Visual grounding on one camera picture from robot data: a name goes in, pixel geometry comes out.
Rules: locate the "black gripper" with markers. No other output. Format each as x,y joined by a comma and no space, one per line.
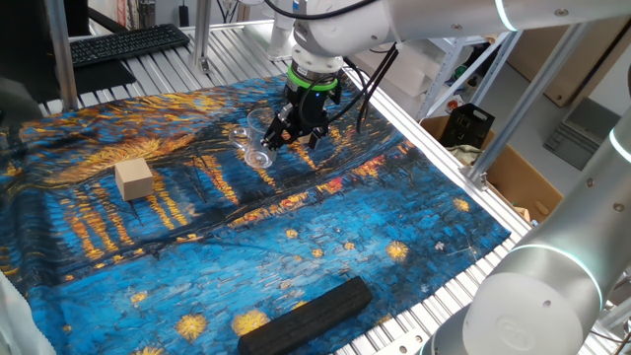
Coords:
311,106

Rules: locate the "olive cloth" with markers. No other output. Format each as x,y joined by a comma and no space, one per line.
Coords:
466,154

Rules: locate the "aluminium frame post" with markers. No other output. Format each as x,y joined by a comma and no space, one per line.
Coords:
202,34
522,103
61,54

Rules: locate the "brown cardboard panel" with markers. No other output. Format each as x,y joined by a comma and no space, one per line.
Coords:
567,64

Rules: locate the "white foam box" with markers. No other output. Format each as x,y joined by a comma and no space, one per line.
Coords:
404,69

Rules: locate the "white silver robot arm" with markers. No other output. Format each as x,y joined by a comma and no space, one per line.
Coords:
542,305

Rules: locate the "white metal shelf frame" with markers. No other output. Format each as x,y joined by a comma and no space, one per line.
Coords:
443,74

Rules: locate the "black foam block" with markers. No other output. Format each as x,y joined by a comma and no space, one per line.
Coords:
305,318

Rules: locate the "grey plastic bin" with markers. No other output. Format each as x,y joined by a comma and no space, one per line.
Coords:
581,135

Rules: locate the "clear plastic measuring cup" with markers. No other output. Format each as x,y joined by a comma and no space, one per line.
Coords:
256,148

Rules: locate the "black computer keyboard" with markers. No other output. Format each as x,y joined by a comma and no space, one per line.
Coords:
125,44

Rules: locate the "starry night painting cloth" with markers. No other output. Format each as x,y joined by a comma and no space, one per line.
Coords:
296,236

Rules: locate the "white device stand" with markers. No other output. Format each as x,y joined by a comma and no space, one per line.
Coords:
278,34

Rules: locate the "brown cardboard box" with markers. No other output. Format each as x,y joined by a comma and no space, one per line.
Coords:
522,187

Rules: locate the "white cloth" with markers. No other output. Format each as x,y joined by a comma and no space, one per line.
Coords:
17,325

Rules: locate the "black plastic crate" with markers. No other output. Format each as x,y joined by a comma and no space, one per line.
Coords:
466,125

